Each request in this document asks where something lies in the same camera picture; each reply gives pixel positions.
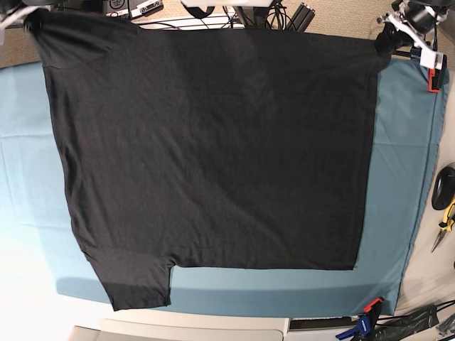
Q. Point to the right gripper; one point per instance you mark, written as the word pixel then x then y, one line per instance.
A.
pixel 17 16

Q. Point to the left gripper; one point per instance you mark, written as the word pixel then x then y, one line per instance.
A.
pixel 407 26

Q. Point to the dark grey T-shirt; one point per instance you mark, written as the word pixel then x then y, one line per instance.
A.
pixel 231 148

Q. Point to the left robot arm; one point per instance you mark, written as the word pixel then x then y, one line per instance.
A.
pixel 432 37

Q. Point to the blue clamp top right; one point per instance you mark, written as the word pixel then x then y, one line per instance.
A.
pixel 415 53

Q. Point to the blue clamp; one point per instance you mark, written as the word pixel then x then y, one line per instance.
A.
pixel 360 331
pixel 415 53

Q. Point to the orange black clamp top right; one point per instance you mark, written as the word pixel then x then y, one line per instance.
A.
pixel 436 79

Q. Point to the orange black clamp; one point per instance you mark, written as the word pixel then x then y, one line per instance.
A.
pixel 436 79
pixel 374 308

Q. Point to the teal table cloth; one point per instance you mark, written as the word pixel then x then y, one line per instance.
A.
pixel 39 254

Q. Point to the black aluminium extrusion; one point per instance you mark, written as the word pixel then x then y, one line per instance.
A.
pixel 301 18

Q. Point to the black computer mouse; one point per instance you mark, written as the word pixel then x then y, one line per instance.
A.
pixel 443 191

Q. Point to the white power strip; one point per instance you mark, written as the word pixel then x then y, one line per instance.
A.
pixel 190 24

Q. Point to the orange black clamp bottom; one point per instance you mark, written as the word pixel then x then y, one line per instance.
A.
pixel 374 308

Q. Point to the blue clamp bottom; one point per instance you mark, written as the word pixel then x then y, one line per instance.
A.
pixel 360 331

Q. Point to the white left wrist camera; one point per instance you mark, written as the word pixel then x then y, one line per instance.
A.
pixel 431 59

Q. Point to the yellow handled pliers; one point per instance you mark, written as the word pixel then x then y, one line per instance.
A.
pixel 445 225

